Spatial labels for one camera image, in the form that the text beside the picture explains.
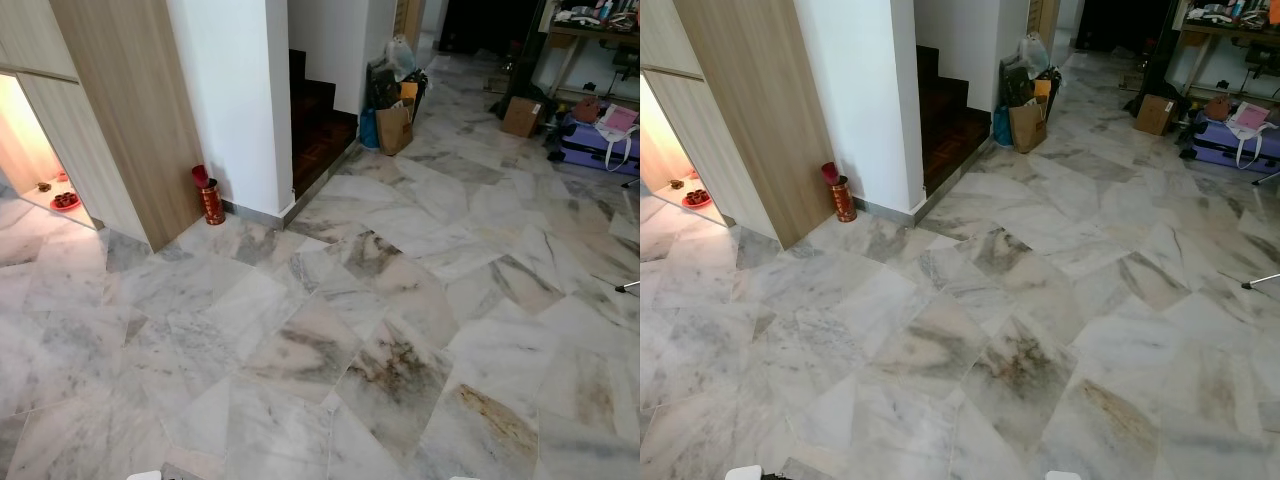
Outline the purple suitcase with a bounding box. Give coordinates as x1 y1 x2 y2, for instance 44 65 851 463
1190 111 1280 173
556 112 641 176

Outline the white tote bag pink print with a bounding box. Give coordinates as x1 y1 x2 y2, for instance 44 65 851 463
595 103 639 171
1228 101 1273 169

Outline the light wooden cabinet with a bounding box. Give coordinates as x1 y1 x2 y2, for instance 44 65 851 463
640 0 837 249
0 0 206 251

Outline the small brown cardboard box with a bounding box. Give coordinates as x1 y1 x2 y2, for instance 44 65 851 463
500 96 543 138
1134 94 1177 136

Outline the red cylindrical tin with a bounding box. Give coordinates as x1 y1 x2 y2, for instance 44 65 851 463
192 165 227 226
822 162 859 223

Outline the cluttered wooden table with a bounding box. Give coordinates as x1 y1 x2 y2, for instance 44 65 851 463
540 0 641 101
1175 0 1280 101

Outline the brown paper bag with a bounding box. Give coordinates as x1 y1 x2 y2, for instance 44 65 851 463
1009 101 1048 154
376 103 414 156

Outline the black bag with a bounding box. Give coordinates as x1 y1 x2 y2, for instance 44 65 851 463
1000 58 1062 123
366 60 429 126

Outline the clear plastic bag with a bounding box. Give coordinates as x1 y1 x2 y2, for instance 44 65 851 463
385 37 417 81
1018 34 1051 79

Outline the dark wooden staircase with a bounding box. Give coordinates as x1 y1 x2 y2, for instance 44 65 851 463
917 45 993 196
289 48 359 199

